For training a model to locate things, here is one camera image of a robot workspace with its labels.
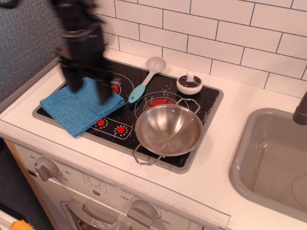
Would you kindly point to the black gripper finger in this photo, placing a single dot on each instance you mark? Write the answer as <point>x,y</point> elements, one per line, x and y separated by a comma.
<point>104,87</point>
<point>73,79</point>

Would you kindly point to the grey timer dial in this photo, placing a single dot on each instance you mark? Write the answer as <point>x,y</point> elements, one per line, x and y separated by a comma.
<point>46,168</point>

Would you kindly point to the white ladle blue handle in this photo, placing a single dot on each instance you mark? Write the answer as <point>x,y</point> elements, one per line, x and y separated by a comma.
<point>154,65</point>

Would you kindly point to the right red stove knob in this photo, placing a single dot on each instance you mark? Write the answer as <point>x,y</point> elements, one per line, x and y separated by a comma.
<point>121,130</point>

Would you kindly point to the grey oven temperature dial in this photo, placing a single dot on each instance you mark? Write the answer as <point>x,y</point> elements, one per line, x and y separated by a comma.
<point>143,213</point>

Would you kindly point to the red stove knob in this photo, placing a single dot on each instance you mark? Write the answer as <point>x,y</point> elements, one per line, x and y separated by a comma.
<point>101,123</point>
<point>121,130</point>

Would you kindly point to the grey sink basin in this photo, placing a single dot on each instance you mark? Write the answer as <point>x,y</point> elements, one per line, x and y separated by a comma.
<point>270,163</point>

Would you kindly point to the yellow object bottom left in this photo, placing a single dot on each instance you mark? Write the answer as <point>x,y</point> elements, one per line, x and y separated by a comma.
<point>21,225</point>

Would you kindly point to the steel two-handled pan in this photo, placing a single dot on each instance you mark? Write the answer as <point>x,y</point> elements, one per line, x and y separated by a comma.
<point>168,130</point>

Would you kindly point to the grey faucet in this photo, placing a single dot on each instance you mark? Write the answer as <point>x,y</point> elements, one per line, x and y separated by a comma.
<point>300,114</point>

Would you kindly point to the left red stove knob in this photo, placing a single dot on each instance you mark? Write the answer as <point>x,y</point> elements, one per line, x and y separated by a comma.
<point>101,123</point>

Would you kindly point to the blue cloth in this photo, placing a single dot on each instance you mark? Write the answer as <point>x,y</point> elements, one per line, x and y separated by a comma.
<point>77,112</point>

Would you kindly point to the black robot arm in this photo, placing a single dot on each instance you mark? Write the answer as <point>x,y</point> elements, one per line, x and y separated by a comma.
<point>75,15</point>

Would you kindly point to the white mushroom toy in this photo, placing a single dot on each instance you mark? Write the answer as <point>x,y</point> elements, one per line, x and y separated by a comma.
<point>189,84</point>

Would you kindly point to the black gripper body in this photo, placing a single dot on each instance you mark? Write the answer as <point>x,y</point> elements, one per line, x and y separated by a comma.
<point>85,52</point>

